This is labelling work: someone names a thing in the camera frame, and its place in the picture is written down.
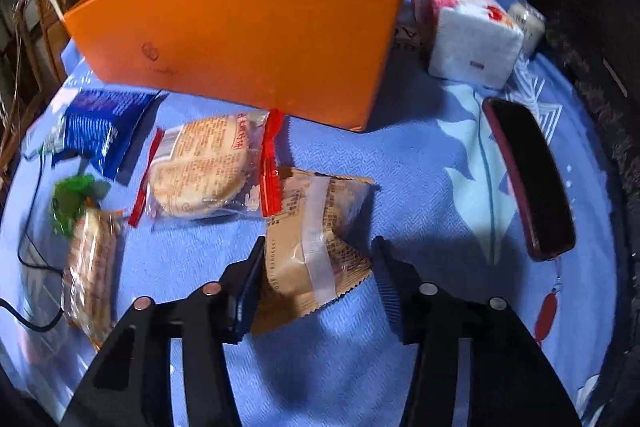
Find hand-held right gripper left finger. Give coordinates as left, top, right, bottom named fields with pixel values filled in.
left=60, top=236, right=267, bottom=427

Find orange cardboard box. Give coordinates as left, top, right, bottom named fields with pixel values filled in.
left=62, top=0, right=412, bottom=132

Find black fuzzy cloth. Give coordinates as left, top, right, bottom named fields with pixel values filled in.
left=455, top=0, right=640, bottom=427

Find black cable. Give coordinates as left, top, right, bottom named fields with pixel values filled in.
left=0, top=147, right=66, bottom=333

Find dark phone with red case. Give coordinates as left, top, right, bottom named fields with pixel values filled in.
left=482, top=97, right=577, bottom=263

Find green wrapped candy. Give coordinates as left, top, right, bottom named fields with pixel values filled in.
left=50, top=174, right=111, bottom=238

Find red-edged clear cracker packet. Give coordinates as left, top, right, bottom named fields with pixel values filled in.
left=129, top=109, right=286, bottom=225

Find brown pastry packet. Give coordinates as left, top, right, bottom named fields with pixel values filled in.
left=250, top=167, right=376, bottom=338

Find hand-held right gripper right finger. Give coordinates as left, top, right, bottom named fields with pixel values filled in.
left=371, top=236, right=583, bottom=427

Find blue snack packet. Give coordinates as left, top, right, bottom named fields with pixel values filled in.
left=37, top=88, right=168, bottom=182

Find small white wrapped packet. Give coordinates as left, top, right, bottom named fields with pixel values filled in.
left=507, top=1, right=547, bottom=58

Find white pink-print tissue pack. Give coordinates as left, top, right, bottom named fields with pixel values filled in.
left=412, top=0, right=526, bottom=88

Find clear cracker packet orange edges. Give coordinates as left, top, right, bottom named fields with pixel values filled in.
left=60, top=204, right=126, bottom=350

